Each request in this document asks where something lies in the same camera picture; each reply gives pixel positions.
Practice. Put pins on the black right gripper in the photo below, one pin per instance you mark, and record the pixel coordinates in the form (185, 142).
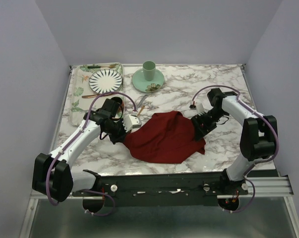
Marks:
(199, 132)

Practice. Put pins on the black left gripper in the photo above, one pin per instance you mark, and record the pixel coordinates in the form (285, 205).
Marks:
(120, 138)

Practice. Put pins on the dark red cloth napkin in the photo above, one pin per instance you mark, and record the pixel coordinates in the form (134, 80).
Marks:
(166, 138)

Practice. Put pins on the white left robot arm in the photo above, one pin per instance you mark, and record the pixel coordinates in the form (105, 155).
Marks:
(52, 175)

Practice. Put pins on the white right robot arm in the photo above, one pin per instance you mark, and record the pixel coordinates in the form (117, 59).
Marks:
(259, 141)

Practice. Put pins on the orange black coffee mug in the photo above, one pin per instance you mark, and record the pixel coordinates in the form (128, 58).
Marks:
(120, 110)

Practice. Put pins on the gold spoon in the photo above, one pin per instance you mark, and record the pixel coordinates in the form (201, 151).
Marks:
(140, 111)

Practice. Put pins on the silver butter knife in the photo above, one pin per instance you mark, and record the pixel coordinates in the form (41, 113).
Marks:
(141, 101)

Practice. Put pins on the floral rectangular serving tray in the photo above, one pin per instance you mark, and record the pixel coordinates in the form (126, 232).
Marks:
(80, 86)

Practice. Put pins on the striped white round plate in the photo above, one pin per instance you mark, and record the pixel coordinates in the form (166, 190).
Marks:
(105, 80)

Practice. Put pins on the green round saucer plate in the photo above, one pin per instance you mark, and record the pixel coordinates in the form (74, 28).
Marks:
(143, 85)

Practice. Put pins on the green plastic cup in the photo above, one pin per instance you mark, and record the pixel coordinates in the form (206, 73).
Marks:
(149, 69)

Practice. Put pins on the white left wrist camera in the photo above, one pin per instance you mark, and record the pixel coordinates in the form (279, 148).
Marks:
(130, 122)

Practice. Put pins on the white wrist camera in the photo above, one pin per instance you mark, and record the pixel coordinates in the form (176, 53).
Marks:
(198, 107)
(130, 122)

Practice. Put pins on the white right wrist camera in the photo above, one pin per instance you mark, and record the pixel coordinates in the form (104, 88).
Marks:
(198, 107)

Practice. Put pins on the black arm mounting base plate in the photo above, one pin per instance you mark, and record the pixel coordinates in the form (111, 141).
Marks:
(171, 189)

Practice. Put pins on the green handled gold fork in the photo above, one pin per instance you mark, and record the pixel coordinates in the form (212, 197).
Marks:
(102, 66)

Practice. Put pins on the aluminium frame rail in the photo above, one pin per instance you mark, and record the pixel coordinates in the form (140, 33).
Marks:
(264, 187)

